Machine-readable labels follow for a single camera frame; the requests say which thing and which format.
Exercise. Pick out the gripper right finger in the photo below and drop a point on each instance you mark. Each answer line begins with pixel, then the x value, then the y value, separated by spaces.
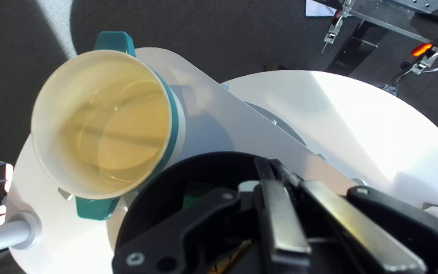
pixel 359 228

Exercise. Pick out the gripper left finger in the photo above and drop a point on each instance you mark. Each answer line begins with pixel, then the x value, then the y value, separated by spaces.
pixel 280 220

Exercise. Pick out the black round bowl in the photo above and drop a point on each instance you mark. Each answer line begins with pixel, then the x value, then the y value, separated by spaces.
pixel 158 198

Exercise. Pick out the white round plate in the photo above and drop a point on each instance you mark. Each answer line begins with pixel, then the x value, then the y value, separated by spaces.
pixel 371 129

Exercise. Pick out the white paper sheet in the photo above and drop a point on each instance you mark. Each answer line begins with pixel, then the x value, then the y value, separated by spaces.
pixel 318 7

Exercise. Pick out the metal frame with clamps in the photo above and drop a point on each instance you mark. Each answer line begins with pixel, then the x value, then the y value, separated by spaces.
pixel 401 19

